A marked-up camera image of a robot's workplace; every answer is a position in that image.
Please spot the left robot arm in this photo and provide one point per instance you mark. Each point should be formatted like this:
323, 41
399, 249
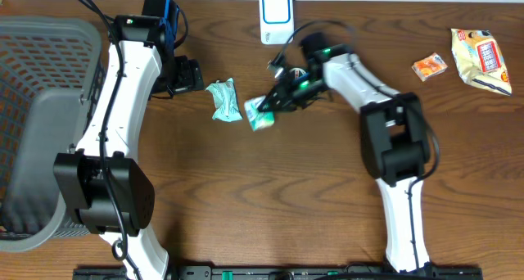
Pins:
101, 183

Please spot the yellow snack bag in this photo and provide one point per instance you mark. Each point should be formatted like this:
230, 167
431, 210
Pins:
479, 60

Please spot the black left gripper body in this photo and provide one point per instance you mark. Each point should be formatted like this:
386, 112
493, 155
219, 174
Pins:
182, 76

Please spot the dark green round-logo box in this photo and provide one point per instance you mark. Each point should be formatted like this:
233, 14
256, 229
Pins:
297, 72

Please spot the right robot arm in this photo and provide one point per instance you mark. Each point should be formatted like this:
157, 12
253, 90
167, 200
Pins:
396, 142

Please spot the teal tissue pack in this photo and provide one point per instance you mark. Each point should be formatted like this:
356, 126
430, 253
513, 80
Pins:
258, 120

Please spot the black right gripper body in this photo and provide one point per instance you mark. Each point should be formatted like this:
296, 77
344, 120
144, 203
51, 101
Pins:
304, 87

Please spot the orange tissue pack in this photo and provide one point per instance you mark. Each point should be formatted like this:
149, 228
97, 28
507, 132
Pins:
430, 66

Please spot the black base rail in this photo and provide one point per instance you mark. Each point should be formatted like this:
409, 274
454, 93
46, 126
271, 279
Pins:
355, 271

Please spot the white barcode scanner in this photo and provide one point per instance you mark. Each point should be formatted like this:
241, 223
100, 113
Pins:
276, 21

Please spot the grey plastic basket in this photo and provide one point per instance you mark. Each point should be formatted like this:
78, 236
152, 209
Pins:
51, 75

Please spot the teal wrapper pack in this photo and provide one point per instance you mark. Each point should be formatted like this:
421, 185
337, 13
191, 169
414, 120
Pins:
225, 100

